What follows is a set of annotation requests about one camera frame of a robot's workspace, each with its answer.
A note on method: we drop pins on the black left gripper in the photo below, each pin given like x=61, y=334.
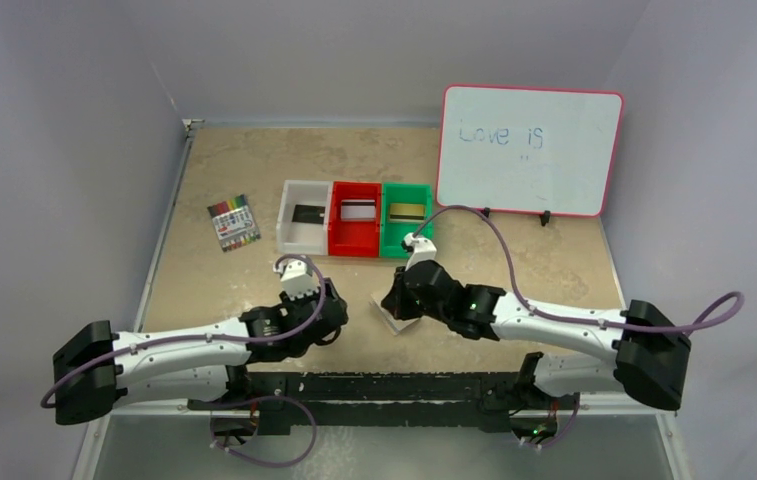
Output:
x=334, y=311

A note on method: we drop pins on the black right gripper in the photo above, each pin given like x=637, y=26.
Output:
x=396, y=299

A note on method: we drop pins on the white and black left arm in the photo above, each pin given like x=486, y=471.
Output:
x=99, y=369

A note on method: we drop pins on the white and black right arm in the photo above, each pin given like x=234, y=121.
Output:
x=636, y=351

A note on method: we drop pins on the gold card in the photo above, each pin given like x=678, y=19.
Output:
x=406, y=212

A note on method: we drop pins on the white card with stripe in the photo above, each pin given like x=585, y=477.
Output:
x=356, y=210

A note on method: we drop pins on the black card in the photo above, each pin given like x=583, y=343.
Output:
x=309, y=214

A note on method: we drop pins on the green plastic bin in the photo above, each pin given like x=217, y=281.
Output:
x=392, y=233

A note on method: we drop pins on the red plastic bin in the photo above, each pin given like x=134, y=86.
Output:
x=354, y=239

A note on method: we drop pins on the white plastic bin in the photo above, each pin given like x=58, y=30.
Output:
x=297, y=238

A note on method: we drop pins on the pack of coloured markers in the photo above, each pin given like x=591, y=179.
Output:
x=234, y=223

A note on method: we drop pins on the pink framed whiteboard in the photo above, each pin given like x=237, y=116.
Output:
x=528, y=150

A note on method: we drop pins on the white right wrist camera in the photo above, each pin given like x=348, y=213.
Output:
x=419, y=249

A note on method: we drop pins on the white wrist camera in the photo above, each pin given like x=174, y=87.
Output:
x=297, y=278
x=419, y=249

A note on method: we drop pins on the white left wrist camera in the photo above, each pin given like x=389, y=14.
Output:
x=297, y=278

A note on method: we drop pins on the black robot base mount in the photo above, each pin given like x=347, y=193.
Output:
x=494, y=389

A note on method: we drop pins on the aluminium frame rail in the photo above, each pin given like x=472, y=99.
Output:
x=363, y=412

